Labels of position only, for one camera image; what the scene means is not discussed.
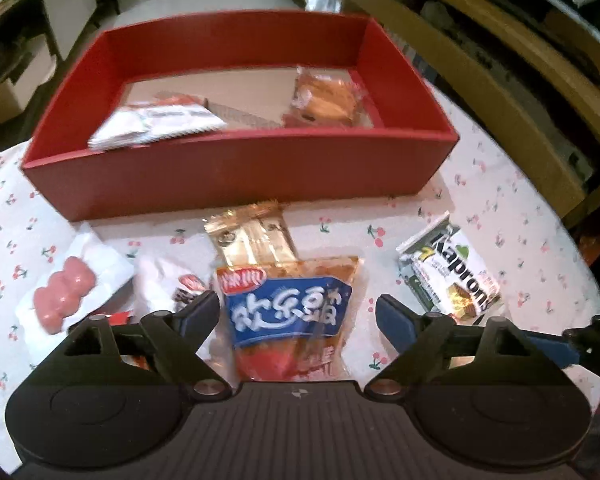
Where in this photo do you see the cherry print tablecloth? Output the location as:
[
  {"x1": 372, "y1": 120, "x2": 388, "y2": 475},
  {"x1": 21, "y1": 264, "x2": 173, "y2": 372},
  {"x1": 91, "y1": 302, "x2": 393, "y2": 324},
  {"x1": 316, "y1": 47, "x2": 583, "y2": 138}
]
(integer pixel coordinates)
[{"x1": 0, "y1": 55, "x2": 600, "y2": 476}]

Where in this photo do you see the white packet with red label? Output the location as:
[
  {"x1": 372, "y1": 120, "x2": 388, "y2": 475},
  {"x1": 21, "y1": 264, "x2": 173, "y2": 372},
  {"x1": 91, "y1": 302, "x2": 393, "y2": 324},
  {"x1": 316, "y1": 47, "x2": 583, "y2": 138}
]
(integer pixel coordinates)
[{"x1": 131, "y1": 252, "x2": 222, "y2": 322}]

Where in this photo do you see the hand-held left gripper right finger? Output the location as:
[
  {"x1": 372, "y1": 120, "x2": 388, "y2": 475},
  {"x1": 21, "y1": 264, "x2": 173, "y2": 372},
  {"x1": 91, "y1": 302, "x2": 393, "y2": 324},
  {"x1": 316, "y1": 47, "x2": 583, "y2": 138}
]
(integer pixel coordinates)
[{"x1": 364, "y1": 295, "x2": 556, "y2": 399}]

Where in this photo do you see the wooden shelf unit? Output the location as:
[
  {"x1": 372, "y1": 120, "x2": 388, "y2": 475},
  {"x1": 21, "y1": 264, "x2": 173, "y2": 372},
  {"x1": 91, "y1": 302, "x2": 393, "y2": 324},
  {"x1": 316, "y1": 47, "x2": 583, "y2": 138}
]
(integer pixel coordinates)
[{"x1": 275, "y1": 0, "x2": 600, "y2": 231}]

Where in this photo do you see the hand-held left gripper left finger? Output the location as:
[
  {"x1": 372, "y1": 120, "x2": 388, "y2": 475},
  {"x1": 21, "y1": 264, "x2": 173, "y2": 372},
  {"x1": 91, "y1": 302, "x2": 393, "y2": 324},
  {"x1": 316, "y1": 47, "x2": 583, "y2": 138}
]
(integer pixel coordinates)
[{"x1": 41, "y1": 290, "x2": 232, "y2": 400}]

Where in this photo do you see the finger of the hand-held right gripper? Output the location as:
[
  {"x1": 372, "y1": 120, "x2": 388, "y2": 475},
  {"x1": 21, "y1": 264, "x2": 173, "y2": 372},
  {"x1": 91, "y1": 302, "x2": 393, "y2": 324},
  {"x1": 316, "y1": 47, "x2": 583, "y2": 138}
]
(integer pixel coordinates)
[{"x1": 522, "y1": 315, "x2": 600, "y2": 368}]

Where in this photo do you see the white cabinet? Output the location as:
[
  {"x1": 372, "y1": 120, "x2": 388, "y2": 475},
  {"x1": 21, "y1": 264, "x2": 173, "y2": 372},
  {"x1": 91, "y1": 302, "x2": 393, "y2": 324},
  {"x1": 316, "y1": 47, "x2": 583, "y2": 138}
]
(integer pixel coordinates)
[{"x1": 39, "y1": 0, "x2": 99, "y2": 61}]

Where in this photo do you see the green white wafer packet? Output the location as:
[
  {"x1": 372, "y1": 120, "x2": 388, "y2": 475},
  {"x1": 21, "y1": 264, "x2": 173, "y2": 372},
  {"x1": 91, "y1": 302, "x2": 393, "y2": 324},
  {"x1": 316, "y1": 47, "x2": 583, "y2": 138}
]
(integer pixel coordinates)
[{"x1": 396, "y1": 211, "x2": 503, "y2": 322}]

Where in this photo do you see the red cardboard box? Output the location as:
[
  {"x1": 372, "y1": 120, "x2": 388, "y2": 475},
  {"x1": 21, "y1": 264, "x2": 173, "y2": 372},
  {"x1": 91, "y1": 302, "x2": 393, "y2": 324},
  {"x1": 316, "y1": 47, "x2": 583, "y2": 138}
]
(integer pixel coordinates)
[{"x1": 20, "y1": 10, "x2": 459, "y2": 223}]

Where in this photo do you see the white striped snack packet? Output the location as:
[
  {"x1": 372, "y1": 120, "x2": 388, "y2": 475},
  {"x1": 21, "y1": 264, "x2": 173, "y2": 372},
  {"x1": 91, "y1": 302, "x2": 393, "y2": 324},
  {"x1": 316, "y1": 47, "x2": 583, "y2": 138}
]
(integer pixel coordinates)
[{"x1": 87, "y1": 102, "x2": 228, "y2": 152}]

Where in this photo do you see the pink sausage packet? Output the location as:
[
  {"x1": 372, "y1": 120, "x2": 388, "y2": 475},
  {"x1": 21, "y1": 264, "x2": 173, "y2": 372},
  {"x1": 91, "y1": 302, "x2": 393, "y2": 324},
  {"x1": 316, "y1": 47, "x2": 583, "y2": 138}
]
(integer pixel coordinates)
[{"x1": 15, "y1": 225, "x2": 135, "y2": 336}]

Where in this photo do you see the clear bread packet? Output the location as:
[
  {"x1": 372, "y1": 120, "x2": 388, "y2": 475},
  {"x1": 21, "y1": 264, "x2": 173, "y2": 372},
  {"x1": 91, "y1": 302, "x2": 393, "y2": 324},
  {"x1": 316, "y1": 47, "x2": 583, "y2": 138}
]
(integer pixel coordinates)
[{"x1": 281, "y1": 66, "x2": 367, "y2": 129}]

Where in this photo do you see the gold snack packet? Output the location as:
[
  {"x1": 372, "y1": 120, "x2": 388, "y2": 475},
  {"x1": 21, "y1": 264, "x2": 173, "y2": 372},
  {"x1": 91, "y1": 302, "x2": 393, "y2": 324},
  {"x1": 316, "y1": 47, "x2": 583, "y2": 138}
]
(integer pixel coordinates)
[{"x1": 204, "y1": 200, "x2": 299, "y2": 266}]

